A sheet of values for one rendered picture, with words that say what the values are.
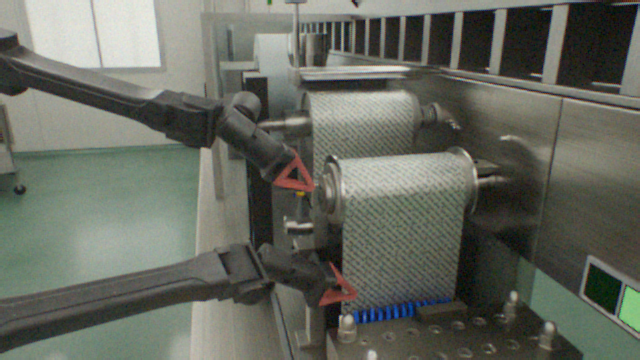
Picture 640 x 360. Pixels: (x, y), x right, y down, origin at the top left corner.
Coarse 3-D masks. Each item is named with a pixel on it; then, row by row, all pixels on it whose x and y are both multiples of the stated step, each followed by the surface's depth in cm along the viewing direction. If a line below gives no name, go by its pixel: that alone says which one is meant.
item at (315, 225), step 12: (312, 216) 86; (324, 216) 85; (300, 228) 85; (312, 228) 86; (324, 228) 86; (300, 240) 89; (312, 240) 88; (324, 240) 87; (300, 252) 86; (324, 252) 87; (312, 312) 92; (324, 312) 93; (312, 324) 93; (324, 324) 94; (300, 336) 96; (312, 336) 94; (324, 336) 95; (300, 348) 93
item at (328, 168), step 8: (328, 168) 82; (464, 168) 83; (336, 176) 78; (336, 184) 77; (336, 192) 77; (336, 200) 78; (336, 208) 78; (464, 208) 85; (328, 216) 85; (336, 216) 79
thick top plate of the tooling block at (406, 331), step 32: (384, 320) 82; (416, 320) 82; (448, 320) 82; (480, 320) 83; (512, 320) 82; (544, 320) 82; (352, 352) 74; (384, 352) 74; (416, 352) 74; (448, 352) 74; (480, 352) 74; (512, 352) 74; (544, 352) 74; (576, 352) 74
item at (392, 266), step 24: (360, 240) 80; (384, 240) 81; (408, 240) 82; (432, 240) 84; (456, 240) 85; (360, 264) 81; (384, 264) 83; (408, 264) 84; (432, 264) 85; (456, 264) 87; (360, 288) 83; (384, 288) 84; (408, 288) 86; (432, 288) 87; (360, 312) 85
